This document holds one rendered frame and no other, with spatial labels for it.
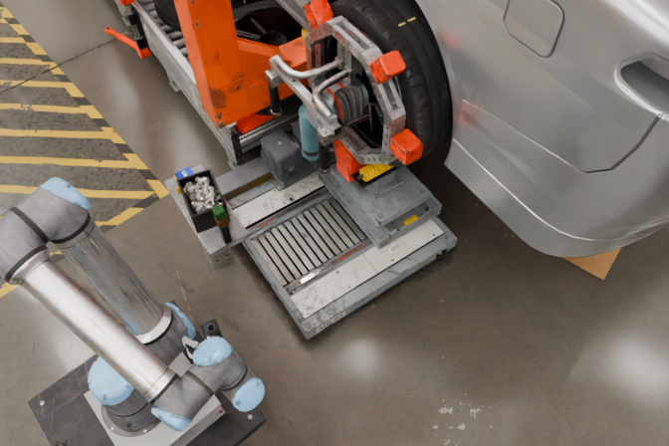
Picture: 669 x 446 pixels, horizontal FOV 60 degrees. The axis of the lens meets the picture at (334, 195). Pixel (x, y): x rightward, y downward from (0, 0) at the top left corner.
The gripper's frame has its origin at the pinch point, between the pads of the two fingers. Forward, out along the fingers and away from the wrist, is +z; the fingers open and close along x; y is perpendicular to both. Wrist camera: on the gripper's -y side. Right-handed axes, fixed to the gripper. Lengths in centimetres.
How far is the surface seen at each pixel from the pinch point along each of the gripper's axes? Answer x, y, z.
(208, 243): 24, -8, 44
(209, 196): 29, -26, 46
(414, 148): 79, -44, -15
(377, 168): 91, -27, 21
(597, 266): 182, 32, -24
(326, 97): 65, -61, 14
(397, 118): 76, -54, -11
